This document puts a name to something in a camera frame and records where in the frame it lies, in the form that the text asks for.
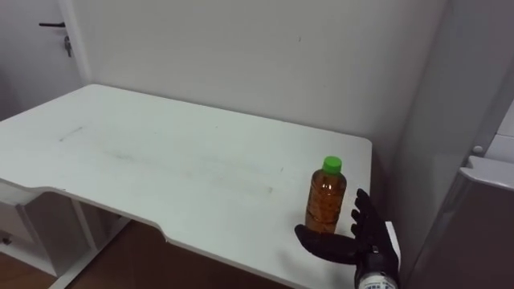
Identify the grey fridge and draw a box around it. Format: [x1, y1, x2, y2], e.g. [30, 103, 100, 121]
[398, 59, 514, 289]

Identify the white door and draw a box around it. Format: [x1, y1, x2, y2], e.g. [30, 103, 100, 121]
[0, 0, 92, 121]

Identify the amber bottle with green cap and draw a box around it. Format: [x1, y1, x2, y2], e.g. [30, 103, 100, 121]
[304, 155, 348, 234]

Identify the white desk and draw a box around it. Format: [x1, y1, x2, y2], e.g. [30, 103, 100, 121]
[0, 83, 373, 289]

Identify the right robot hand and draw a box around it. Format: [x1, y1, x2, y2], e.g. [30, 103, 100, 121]
[294, 188, 402, 285]

